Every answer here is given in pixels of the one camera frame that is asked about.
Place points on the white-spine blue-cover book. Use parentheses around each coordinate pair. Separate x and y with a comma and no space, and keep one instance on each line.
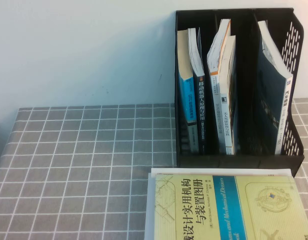
(227,120)

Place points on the yellow-green mechanical devices book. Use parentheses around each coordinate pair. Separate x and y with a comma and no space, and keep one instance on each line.
(244,212)

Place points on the orange-edged grey-spine book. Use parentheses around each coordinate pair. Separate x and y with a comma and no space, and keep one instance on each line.
(216,95)

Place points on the black plastic book stand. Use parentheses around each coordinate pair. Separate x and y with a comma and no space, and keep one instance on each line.
(244,162)

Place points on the white magazine with man portrait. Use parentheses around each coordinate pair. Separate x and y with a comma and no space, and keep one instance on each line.
(219,171)

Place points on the navy-spine book white characters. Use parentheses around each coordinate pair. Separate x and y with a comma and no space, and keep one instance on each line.
(202,105)

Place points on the cyan-spine book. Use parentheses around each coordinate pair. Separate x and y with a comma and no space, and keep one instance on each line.
(187,100)

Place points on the dark-cover white-spine car book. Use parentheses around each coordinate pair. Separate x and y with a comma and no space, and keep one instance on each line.
(285,105)

